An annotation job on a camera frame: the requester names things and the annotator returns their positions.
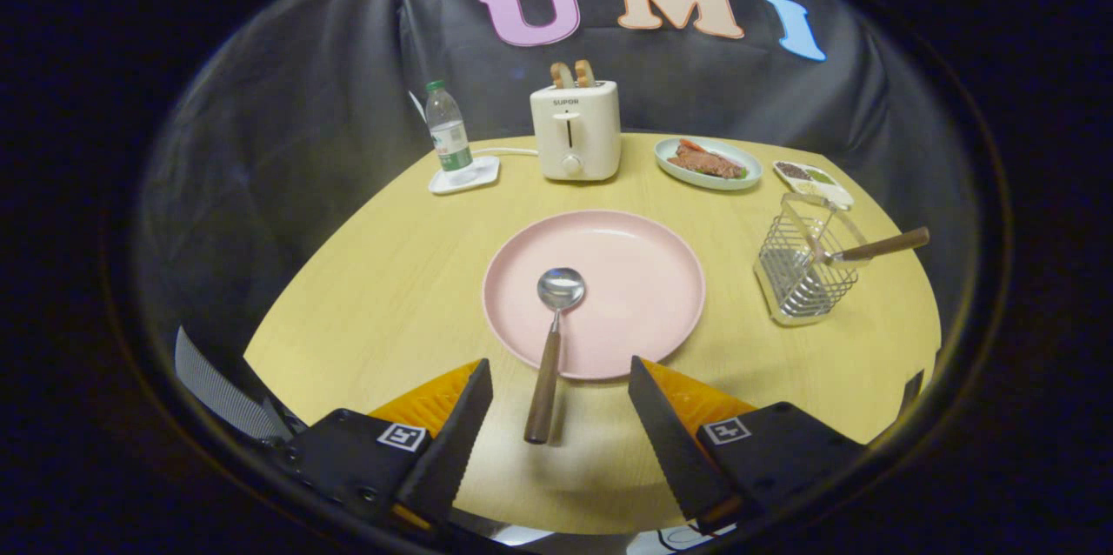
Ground wooden handled spoon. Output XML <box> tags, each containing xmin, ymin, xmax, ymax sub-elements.
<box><xmin>523</xmin><ymin>267</ymin><xmax>586</xmax><ymax>445</ymax></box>

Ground pale green food plate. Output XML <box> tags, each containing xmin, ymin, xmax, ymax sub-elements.
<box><xmin>654</xmin><ymin>137</ymin><xmax>763</xmax><ymax>191</ymax></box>

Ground grey woven strap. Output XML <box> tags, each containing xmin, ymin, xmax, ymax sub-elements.
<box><xmin>174</xmin><ymin>326</ymin><xmax>292</xmax><ymax>443</ymax></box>

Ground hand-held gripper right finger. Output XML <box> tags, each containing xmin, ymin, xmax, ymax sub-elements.
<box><xmin>628</xmin><ymin>356</ymin><xmax>869</xmax><ymax>530</ymax></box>

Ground cream white toaster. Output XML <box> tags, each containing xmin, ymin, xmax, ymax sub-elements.
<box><xmin>530</xmin><ymin>81</ymin><xmax>623</xmax><ymax>183</ymax></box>

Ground wooden handled fork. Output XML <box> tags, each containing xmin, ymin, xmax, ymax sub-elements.
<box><xmin>822</xmin><ymin>227</ymin><xmax>930</xmax><ymax>266</ymax></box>

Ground white divided condiment dish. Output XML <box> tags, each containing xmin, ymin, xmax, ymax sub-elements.
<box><xmin>772</xmin><ymin>160</ymin><xmax>855</xmax><ymax>210</ymax></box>

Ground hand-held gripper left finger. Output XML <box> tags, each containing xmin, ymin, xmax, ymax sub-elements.
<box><xmin>261</xmin><ymin>358</ymin><xmax>494</xmax><ymax>530</ymax></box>

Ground metal wire cutlery basket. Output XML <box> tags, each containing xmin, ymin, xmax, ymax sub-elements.
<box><xmin>753</xmin><ymin>192</ymin><xmax>870</xmax><ymax>327</ymax></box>

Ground clear plastic water bottle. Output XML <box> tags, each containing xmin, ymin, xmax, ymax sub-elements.
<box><xmin>425</xmin><ymin>80</ymin><xmax>475</xmax><ymax>173</ymax></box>

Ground brown meat slices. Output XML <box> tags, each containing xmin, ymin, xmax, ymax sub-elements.
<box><xmin>668</xmin><ymin>144</ymin><xmax>742</xmax><ymax>179</ymax></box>

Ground pink round plate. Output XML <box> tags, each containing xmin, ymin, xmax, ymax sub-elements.
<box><xmin>483</xmin><ymin>210</ymin><xmax>707</xmax><ymax>381</ymax></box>

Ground white square coaster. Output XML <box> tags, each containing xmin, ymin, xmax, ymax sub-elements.
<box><xmin>429</xmin><ymin>156</ymin><xmax>502</xmax><ymax>196</ymax></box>

